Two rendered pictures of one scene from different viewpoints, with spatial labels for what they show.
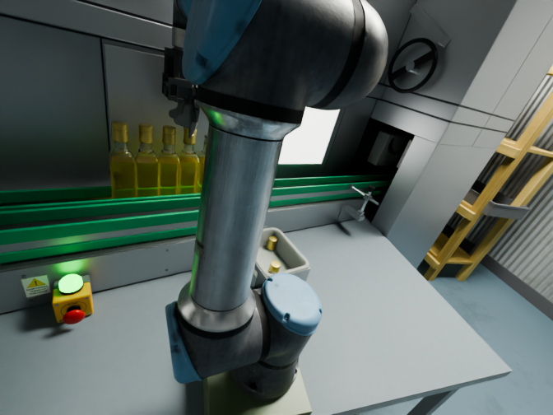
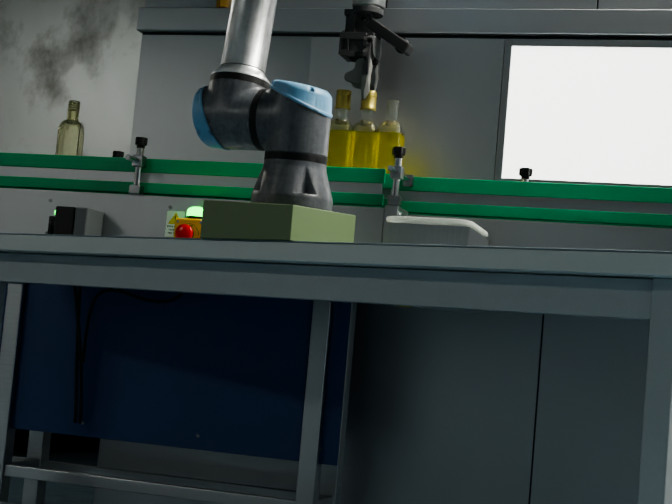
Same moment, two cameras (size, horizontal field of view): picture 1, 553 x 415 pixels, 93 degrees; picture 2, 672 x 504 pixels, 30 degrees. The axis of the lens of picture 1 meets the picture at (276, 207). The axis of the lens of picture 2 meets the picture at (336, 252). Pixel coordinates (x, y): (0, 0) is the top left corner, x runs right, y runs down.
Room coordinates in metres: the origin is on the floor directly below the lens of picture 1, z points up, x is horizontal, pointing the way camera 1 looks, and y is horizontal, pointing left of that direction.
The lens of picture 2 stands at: (-0.83, -2.03, 0.56)
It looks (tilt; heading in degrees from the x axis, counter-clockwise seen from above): 5 degrees up; 57
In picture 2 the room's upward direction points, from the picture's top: 5 degrees clockwise
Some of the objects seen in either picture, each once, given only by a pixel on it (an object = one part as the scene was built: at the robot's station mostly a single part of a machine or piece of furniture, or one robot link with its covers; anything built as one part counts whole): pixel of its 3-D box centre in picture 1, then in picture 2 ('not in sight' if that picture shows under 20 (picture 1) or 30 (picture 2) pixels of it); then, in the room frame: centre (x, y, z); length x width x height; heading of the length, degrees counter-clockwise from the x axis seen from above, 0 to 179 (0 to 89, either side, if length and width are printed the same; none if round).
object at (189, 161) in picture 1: (186, 182); (362, 167); (0.74, 0.30, 0.99); 0.06 x 0.06 x 0.21; 40
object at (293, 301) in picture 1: (281, 316); (296, 118); (0.34, -0.06, 0.99); 0.13 x 0.12 x 0.14; 122
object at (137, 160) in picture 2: not in sight; (134, 165); (0.30, 0.55, 0.94); 0.07 x 0.04 x 0.13; 40
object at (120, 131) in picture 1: (120, 132); not in sight; (0.62, 0.43, 1.14); 0.04 x 0.04 x 0.04
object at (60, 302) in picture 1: (73, 299); (194, 237); (0.39, 0.41, 0.79); 0.07 x 0.07 x 0.07; 40
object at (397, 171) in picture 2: not in sight; (399, 178); (0.72, 0.12, 0.95); 0.17 x 0.03 x 0.12; 40
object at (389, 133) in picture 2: (204, 181); (387, 168); (0.78, 0.25, 0.99); 0.06 x 0.06 x 0.21; 39
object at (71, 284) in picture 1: (71, 282); (196, 213); (0.39, 0.41, 0.84); 0.05 x 0.05 x 0.03
